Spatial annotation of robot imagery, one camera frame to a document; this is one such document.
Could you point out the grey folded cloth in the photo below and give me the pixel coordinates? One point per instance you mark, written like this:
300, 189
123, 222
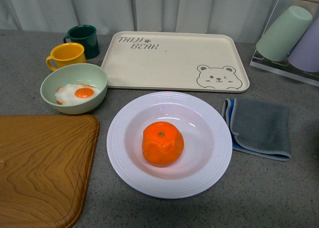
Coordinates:
258, 128

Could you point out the toy fried egg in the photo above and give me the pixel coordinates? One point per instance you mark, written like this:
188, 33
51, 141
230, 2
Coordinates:
73, 94

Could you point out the light green bowl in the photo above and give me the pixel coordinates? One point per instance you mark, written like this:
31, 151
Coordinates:
81, 73

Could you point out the yellow mug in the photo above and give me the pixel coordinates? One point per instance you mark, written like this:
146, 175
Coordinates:
65, 54

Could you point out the grey curtain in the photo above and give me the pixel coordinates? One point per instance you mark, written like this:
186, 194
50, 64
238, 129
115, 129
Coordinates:
242, 20

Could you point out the white cup rack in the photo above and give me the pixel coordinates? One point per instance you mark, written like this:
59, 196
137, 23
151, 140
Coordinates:
284, 68

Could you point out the purple upturned cup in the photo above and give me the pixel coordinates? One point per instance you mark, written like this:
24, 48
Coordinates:
305, 54

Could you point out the orange mandarin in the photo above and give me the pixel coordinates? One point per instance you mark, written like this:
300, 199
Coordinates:
162, 143

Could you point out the white ridged plate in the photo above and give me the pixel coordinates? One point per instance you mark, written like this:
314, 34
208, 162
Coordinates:
207, 152

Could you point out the green upturned cup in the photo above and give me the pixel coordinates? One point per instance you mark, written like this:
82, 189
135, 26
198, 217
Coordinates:
280, 38

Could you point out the cream bear serving tray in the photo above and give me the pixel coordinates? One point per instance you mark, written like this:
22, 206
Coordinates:
175, 61

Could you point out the dark green mug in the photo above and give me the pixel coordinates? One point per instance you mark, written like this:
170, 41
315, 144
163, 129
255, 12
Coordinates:
87, 37

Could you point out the wooden cutting board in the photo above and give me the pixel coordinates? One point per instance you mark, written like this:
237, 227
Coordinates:
45, 167

